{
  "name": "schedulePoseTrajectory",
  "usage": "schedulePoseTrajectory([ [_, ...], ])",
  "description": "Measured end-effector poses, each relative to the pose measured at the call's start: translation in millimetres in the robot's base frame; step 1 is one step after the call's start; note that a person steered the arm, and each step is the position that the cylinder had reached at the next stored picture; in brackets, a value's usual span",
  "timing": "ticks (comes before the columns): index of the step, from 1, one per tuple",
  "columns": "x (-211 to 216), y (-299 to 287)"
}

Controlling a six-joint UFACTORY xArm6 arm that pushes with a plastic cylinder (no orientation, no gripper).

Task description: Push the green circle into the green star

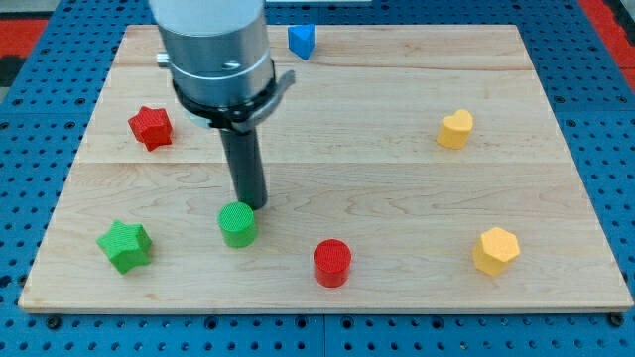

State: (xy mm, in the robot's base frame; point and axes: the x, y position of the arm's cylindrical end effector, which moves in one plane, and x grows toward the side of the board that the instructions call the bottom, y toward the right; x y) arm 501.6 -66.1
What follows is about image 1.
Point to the black clamp ring with lever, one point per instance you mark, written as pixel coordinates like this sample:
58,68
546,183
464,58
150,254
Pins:
240,118

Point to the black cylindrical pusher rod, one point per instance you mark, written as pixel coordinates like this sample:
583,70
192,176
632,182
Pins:
242,152

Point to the green cylinder block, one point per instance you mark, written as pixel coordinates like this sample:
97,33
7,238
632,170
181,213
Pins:
237,224

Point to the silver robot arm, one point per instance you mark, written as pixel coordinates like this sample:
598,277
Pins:
219,57

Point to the red star block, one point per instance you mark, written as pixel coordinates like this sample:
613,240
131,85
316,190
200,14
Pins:
152,127

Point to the green star block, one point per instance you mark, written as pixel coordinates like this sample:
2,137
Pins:
126,246

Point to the blue triangle block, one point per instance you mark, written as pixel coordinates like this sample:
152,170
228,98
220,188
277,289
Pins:
302,40

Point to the red cylinder block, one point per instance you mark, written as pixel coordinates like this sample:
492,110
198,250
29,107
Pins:
332,261

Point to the wooden board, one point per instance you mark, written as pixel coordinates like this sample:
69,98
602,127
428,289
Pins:
350,154

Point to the yellow heart block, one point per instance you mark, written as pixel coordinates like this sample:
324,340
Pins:
455,130

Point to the yellow hexagon block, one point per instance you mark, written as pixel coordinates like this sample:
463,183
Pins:
495,251

